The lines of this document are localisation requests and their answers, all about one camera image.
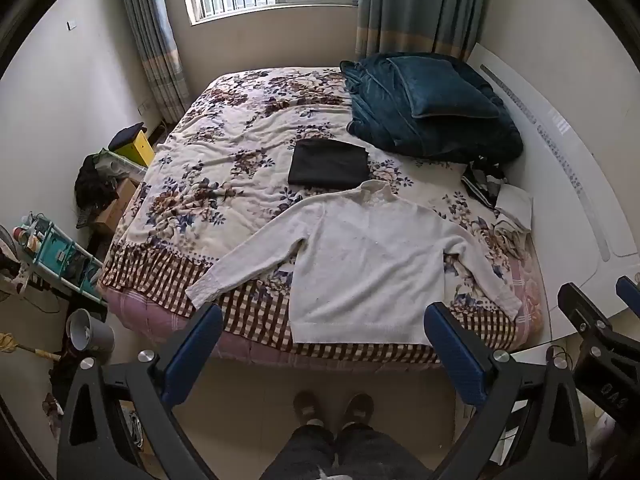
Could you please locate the black clothes pile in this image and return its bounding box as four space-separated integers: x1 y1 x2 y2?
75 154 121 216

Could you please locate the beige crumpled cloth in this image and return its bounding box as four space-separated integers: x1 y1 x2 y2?
492 217 531 261

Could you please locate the teal trolley rack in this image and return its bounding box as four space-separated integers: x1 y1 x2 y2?
12 212 108 306

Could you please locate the dark teal plush blanket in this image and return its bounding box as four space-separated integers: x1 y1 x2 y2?
340 52 525 163

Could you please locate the person's left leg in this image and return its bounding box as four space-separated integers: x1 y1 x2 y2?
260 422 337 480

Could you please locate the grey waste bin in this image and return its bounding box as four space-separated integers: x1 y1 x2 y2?
66 308 116 357

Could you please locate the cardboard box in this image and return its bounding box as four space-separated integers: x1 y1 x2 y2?
95 177 138 233

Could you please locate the dark teal pillow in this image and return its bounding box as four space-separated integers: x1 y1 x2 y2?
386 56 501 120

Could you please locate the person's left shoe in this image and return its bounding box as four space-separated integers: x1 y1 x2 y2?
292 391 321 428

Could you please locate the person's shoe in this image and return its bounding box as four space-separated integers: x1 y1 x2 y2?
292 391 321 428
344 392 375 428

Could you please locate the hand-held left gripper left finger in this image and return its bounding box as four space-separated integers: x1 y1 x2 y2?
56 303 224 480

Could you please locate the black folded garment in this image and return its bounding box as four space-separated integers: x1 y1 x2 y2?
287 140 370 191

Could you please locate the pink checked bed sheet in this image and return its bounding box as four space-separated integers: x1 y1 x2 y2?
101 255 549 372

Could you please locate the broom with wooden handle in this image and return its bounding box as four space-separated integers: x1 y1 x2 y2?
0 331 63 363

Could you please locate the dark striped cloth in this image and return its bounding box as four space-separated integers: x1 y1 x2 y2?
461 156 507 207

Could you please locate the person's right leg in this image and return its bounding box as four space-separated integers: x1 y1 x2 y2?
335 422 432 480

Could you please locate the floral blanket with plaid edge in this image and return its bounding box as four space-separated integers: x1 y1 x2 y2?
97 66 533 366

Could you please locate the person's leg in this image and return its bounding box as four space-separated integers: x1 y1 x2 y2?
260 422 337 480
335 422 432 480

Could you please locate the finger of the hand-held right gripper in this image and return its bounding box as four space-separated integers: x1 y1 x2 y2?
615 275 640 313
557 282 616 341

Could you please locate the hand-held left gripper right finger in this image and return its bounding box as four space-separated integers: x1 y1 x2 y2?
424 302 589 480

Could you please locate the person's right shoe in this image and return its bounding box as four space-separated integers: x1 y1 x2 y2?
344 392 375 428

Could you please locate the white folded cloth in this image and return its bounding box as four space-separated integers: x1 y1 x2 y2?
495 184 534 233

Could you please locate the black cap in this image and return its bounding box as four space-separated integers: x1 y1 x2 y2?
108 122 147 152

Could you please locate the white knit sweater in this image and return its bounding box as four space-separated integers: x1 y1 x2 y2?
185 180 523 347

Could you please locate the yellow box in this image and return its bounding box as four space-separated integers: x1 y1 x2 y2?
117 129 153 168

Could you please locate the white headboard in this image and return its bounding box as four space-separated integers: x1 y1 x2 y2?
467 42 640 342

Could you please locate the grey-blue curtain with beige band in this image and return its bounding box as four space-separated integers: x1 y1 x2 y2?
116 0 192 125
355 0 493 63

